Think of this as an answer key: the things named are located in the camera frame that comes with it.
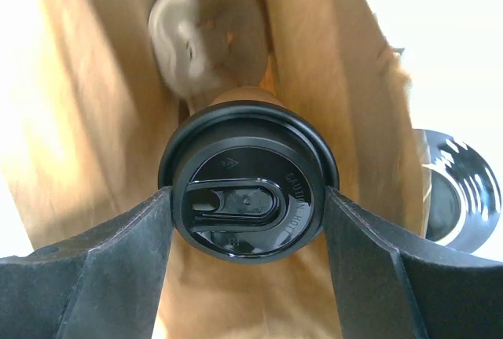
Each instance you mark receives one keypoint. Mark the single kraft paper cup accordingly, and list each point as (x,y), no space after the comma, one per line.
(246,94)

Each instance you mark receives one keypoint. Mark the brown cardboard cup carrier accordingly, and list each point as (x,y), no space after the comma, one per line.
(203,47)

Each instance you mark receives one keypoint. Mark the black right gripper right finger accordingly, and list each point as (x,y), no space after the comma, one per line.
(390,283)

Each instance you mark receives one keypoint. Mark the brown and green paper bag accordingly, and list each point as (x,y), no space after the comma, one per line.
(84,116)

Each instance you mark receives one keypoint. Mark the black plate with cream rim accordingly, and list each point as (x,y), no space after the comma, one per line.
(462,195)

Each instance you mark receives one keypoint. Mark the black plastic cup lid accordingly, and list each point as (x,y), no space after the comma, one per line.
(248,181)

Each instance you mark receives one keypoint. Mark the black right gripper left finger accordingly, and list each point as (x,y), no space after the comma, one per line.
(121,266)

